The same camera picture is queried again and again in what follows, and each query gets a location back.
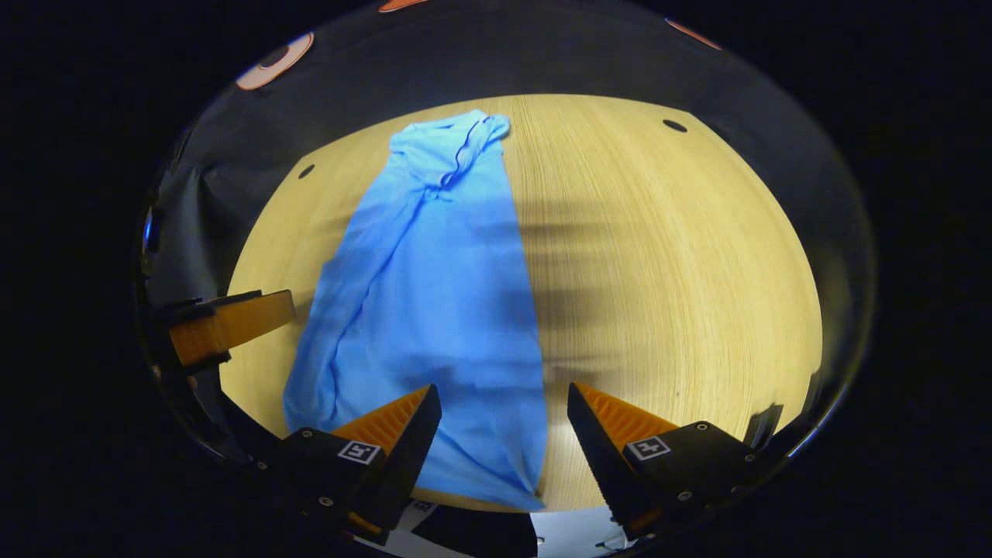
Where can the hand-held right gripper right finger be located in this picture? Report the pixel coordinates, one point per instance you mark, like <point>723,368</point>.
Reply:
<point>601,457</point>

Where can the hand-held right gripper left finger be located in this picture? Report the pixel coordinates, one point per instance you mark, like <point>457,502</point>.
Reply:
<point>403,457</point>

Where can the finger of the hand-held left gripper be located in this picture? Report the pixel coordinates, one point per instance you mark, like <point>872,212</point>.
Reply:
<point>232,325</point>

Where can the light blue polo T-shirt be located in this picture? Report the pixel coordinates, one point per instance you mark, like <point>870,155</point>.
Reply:
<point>434,310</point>

